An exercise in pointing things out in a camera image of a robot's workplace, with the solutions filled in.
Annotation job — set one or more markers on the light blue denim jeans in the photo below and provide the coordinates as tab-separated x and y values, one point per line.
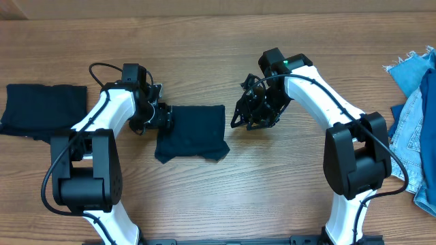
408	73

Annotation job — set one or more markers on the folded black cloth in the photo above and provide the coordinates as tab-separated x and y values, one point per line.
37	111

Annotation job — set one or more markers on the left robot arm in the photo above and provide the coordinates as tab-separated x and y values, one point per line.
85	178

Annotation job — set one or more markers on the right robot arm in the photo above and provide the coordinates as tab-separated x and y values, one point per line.
356	160

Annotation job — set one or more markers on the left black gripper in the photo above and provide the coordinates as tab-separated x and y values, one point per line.
163	120

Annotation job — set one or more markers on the dark navy t-shirt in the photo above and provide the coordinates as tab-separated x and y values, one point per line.
197	131

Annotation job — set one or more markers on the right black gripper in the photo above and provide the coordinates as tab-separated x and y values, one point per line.
256	109

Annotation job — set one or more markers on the blue garment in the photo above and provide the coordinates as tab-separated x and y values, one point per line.
429	129

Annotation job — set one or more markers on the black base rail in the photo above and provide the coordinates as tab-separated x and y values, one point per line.
231	241

